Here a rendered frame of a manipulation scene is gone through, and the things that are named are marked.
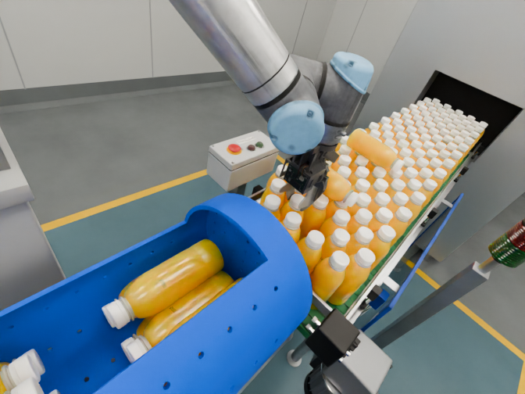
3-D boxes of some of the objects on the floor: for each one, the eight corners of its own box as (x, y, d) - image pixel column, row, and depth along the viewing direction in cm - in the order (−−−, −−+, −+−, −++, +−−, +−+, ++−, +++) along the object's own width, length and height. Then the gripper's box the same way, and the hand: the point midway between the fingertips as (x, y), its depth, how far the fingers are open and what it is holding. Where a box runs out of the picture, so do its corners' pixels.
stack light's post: (311, 385, 139) (471, 268, 66) (316, 378, 142) (475, 259, 68) (317, 392, 138) (488, 281, 64) (322, 385, 140) (491, 271, 67)
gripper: (286, 127, 56) (262, 201, 70) (331, 159, 51) (295, 230, 66) (311, 119, 61) (283, 188, 76) (353, 146, 57) (316, 215, 71)
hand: (298, 200), depth 71 cm, fingers closed on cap, 4 cm apart
